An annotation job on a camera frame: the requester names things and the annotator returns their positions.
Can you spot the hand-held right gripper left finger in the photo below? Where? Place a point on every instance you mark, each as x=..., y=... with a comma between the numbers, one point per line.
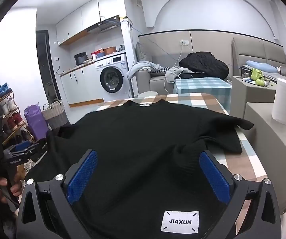
x=83, y=176

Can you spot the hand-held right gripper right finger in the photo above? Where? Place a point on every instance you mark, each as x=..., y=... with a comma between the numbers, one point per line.
x=212, y=176

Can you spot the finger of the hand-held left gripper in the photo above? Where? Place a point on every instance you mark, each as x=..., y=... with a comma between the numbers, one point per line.
x=20, y=147

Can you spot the black knit sweater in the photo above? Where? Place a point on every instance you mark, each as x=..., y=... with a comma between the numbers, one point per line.
x=138, y=142

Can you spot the white clothes pile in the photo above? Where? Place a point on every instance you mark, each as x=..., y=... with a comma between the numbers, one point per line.
x=174, y=74

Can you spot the person's left hand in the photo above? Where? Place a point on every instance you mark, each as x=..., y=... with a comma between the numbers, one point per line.
x=15, y=188

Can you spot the purple bag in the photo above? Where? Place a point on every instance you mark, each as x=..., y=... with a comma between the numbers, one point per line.
x=34, y=122

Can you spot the shoe rack with shoes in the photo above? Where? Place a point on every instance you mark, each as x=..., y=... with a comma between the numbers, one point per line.
x=8, y=114

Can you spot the brown blue checked blanket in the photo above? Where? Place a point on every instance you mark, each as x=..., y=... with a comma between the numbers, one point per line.
x=245, y=159

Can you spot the woven basket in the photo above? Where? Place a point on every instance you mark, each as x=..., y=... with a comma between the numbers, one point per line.
x=54, y=115

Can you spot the grey ledge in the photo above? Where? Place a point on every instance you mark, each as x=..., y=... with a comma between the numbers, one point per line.
x=270, y=149

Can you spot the grey bedside table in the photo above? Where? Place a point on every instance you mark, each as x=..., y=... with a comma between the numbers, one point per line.
x=250, y=97

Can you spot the white base cabinet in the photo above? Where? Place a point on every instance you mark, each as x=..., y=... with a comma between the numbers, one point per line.
x=83, y=84

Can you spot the dark door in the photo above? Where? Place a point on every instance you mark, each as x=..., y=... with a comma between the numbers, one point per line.
x=45, y=62

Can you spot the teal checked cloth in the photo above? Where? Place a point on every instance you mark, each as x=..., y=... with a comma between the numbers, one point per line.
x=200, y=87

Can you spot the white washing machine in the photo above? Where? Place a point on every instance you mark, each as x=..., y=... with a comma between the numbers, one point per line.
x=111, y=78

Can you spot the white paper towel roll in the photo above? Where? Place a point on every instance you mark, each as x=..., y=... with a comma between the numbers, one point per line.
x=283, y=102

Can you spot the white round stool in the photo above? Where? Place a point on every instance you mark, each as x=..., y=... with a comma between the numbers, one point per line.
x=146, y=94

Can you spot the black cooking pot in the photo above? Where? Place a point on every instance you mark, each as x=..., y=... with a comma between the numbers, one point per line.
x=80, y=58

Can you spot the green toy figure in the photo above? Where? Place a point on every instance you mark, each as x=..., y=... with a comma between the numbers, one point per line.
x=257, y=76

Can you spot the black jacket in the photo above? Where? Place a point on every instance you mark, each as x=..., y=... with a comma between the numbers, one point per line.
x=202, y=63

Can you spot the black white checkered cloth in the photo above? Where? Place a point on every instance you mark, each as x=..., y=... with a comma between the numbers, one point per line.
x=160, y=69

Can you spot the red blue basin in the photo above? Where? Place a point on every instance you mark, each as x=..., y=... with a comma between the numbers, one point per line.
x=97, y=54

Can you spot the blue pillow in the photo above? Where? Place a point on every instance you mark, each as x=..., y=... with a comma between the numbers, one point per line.
x=262, y=66

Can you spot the orange basin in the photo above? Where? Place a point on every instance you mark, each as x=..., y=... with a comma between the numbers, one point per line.
x=109, y=50

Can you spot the grey upholstered bed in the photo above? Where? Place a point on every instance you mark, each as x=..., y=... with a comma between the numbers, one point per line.
x=252, y=52

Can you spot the grey sofa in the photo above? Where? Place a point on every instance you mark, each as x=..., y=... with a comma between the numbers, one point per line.
x=202, y=42

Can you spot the white upper cabinets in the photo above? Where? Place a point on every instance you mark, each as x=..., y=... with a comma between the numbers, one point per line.
x=78, y=22

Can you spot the range hood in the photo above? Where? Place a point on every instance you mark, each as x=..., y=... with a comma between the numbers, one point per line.
x=104, y=25

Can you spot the wall socket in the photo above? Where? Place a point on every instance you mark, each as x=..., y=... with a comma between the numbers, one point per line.
x=184, y=42

